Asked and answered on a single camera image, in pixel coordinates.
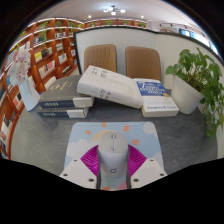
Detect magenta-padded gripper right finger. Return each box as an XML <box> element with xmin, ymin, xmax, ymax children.
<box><xmin>126</xmin><ymin>144</ymin><xmax>168</xmax><ymax>189</ymax></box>

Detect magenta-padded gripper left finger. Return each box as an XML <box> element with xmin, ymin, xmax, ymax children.
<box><xmin>59</xmin><ymin>144</ymin><xmax>102</xmax><ymax>190</ymax></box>

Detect light grey computer mouse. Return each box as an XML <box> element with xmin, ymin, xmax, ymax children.
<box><xmin>97</xmin><ymin>131</ymin><xmax>130</xmax><ymax>178</ymax></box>

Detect pastel sun print mouse pad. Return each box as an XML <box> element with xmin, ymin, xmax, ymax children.
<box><xmin>63</xmin><ymin>121</ymin><xmax>164</xmax><ymax>192</ymax></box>

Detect thin dark hardcover book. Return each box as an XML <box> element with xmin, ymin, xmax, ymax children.
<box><xmin>36</xmin><ymin>106</ymin><xmax>90</xmax><ymax>119</ymax></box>

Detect blue and white book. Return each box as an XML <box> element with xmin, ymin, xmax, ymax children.
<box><xmin>133</xmin><ymin>77</ymin><xmax>180</xmax><ymax>118</ymax></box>

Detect thick dark hardcover book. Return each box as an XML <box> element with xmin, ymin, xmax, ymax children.
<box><xmin>38</xmin><ymin>74</ymin><xmax>95</xmax><ymax>109</ymax></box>

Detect white ceramic vase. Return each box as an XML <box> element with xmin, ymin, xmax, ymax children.
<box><xmin>17</xmin><ymin>75</ymin><xmax>42</xmax><ymax>112</ymax></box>

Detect thick white book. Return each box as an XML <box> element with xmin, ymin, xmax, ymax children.
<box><xmin>76</xmin><ymin>65</ymin><xmax>145</xmax><ymax>110</ymax></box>

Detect green plant in white pot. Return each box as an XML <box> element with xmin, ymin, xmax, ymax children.
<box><xmin>164</xmin><ymin>47</ymin><xmax>224</xmax><ymax>138</ymax></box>

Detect tan upholstered chair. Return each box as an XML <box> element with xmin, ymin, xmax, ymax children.
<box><xmin>83</xmin><ymin>43</ymin><xmax>118</xmax><ymax>74</ymax></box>
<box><xmin>125</xmin><ymin>45</ymin><xmax>163</xmax><ymax>83</ymax></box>

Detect pink and white flowers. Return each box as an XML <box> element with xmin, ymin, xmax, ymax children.
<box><xmin>8</xmin><ymin>48</ymin><xmax>32</xmax><ymax>87</ymax></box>

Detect orange wooden bookshelf unit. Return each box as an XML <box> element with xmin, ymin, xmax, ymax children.
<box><xmin>0</xmin><ymin>17</ymin><xmax>148</xmax><ymax>161</ymax></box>

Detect large window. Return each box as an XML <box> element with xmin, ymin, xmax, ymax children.
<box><xmin>179</xmin><ymin>28</ymin><xmax>219</xmax><ymax>56</ymax></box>

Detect ceiling chandelier lamp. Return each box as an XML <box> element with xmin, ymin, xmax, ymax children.
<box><xmin>102</xmin><ymin>4</ymin><xmax>127</xmax><ymax>17</ymax></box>

